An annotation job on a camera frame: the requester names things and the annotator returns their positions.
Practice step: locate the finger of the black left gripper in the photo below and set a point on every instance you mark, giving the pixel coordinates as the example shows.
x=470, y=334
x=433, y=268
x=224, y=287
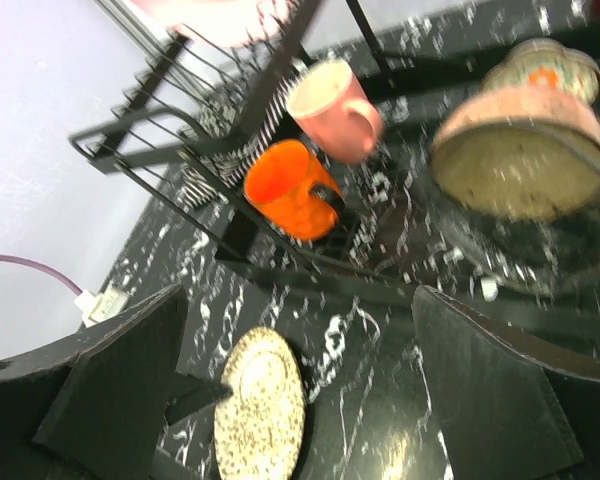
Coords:
x=189, y=394

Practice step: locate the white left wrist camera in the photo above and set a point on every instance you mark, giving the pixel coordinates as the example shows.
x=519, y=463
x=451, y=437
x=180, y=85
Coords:
x=97, y=308

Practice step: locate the black white striped cloth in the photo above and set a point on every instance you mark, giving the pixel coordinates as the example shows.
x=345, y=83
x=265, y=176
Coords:
x=230, y=168

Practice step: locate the pink round plate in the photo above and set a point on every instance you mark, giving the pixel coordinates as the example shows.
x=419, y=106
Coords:
x=223, y=23

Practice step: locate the pink ceramic mug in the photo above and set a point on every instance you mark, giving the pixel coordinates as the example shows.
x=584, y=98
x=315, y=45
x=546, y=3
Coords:
x=331, y=107

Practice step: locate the black metal dish rack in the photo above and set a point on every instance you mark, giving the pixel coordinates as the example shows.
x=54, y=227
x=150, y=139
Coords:
x=421, y=62

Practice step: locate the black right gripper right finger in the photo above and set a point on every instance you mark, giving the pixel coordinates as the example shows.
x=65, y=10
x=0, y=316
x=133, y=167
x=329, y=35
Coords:
x=510, y=405

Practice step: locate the orange plastic cup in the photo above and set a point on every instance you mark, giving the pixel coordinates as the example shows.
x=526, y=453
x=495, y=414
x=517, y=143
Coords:
x=290, y=187

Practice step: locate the flower-shaped patterned dish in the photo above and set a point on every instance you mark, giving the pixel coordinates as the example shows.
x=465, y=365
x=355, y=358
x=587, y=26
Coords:
x=545, y=62

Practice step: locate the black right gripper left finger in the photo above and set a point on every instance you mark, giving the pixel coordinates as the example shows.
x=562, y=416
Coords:
x=91, y=405

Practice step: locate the clear glass bowl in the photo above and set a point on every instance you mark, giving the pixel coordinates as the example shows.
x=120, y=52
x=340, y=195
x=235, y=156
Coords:
x=546, y=258

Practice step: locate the beige speckled bowl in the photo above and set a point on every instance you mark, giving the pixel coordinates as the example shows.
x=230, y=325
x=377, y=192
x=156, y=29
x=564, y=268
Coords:
x=505, y=153

